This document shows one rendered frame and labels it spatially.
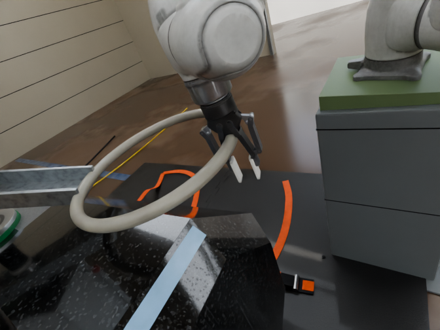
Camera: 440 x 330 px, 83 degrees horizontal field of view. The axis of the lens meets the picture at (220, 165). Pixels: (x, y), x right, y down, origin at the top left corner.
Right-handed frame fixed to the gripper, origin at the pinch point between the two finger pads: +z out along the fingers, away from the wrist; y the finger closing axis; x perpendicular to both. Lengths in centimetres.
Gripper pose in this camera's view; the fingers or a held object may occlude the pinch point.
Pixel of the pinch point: (245, 167)
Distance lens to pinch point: 64.6
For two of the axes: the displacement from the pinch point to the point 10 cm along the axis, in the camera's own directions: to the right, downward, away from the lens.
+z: 3.9, 7.6, 5.2
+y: -9.0, 2.0, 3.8
